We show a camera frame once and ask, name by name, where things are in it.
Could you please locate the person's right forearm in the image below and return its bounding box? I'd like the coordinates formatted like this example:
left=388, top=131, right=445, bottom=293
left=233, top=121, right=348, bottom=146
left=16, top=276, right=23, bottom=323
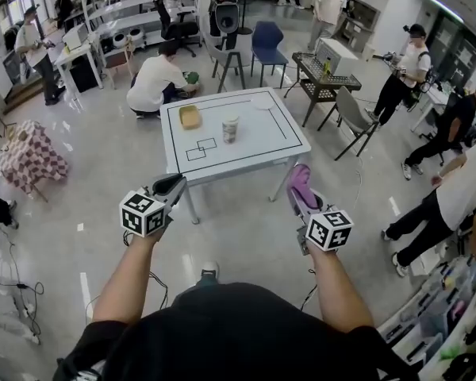
left=306, top=247, right=376, bottom=329

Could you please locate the person's shoe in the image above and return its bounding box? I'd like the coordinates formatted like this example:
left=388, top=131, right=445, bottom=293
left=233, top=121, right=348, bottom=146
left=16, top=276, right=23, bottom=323
left=201, top=260, right=221, bottom=282

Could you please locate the wooden chair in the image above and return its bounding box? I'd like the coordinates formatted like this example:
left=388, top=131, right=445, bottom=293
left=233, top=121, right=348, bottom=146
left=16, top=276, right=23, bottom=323
left=102, top=37, right=140, bottom=91

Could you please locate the tangle of black floor cables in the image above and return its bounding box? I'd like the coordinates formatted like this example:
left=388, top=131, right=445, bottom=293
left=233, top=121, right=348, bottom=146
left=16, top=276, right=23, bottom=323
left=0, top=231, right=45, bottom=343

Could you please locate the white round lid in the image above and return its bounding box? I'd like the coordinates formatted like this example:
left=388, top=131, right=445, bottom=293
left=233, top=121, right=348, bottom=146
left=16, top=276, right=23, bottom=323
left=252, top=96, right=277, bottom=113

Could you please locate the purple cloth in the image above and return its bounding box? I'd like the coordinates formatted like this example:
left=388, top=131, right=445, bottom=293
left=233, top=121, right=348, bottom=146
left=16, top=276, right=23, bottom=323
left=286, top=164, right=323, bottom=210

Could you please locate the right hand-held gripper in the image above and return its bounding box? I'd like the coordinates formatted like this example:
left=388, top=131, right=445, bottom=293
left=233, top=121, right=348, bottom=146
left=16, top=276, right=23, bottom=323
left=286, top=185, right=355, bottom=256

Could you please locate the person's black shirt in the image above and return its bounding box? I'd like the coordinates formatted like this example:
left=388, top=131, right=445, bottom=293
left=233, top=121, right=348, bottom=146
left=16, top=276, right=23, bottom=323
left=54, top=282, right=421, bottom=381

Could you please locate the white desk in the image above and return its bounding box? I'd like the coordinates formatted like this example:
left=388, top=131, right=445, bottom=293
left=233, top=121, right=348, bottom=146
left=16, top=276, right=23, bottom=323
left=54, top=33, right=105, bottom=93

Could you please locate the white paper cup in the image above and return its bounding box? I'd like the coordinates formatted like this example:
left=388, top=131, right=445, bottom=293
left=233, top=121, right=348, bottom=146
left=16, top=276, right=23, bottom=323
left=221, top=113, right=240, bottom=145

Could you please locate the blue chair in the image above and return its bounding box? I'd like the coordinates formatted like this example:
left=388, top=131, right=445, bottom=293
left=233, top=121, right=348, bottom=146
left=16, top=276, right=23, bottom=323
left=250, top=20, right=290, bottom=91

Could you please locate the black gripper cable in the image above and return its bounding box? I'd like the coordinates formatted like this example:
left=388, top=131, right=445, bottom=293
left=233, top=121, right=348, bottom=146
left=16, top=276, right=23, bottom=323
left=147, top=271, right=171, bottom=310
left=298, top=267, right=319, bottom=314

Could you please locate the black office chair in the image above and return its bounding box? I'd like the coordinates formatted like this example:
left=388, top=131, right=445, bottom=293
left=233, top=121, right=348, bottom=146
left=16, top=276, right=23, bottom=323
left=152, top=0, right=200, bottom=57

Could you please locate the white floor cable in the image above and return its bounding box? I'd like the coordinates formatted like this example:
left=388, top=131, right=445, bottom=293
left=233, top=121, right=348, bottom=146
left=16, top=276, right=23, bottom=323
left=351, top=148, right=367, bottom=210

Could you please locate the white microwave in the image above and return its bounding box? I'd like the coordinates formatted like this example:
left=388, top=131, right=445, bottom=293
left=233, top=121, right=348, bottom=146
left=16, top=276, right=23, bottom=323
left=61, top=22, right=90, bottom=52

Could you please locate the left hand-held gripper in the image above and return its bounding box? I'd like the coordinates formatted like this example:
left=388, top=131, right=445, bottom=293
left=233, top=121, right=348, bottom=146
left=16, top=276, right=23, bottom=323
left=118, top=172, right=189, bottom=239

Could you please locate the black perforated metal table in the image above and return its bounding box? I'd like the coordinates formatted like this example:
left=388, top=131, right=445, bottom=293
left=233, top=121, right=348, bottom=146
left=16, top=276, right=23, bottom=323
left=283, top=51, right=363, bottom=129

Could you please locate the red white checkered cloth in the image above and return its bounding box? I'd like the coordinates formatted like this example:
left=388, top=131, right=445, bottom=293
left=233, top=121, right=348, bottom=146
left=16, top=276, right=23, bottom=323
left=0, top=118, right=70, bottom=198

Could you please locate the storage rack with bins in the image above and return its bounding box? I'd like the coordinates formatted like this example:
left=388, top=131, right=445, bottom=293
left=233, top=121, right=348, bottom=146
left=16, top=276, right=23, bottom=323
left=376, top=248, right=476, bottom=381

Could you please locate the white box appliance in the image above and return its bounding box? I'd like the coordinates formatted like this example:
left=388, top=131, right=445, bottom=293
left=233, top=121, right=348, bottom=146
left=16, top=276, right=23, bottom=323
left=314, top=37, right=360, bottom=77

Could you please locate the yellow rectangular tray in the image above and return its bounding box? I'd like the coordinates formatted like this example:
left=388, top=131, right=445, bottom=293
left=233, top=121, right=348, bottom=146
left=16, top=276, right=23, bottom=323
left=178, top=105, right=204, bottom=132

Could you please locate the grey chair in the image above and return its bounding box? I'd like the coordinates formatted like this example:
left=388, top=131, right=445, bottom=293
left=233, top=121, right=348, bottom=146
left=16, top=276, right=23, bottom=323
left=201, top=25, right=255, bottom=93
left=317, top=86, right=382, bottom=163

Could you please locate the white shelving unit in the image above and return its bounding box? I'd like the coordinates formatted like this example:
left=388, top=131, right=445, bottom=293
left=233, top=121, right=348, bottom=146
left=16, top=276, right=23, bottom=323
left=76, top=0, right=204, bottom=52

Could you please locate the person's left forearm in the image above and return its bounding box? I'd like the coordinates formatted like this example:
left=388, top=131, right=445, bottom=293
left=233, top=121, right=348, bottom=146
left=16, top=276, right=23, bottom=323
left=91, top=228, right=162, bottom=325

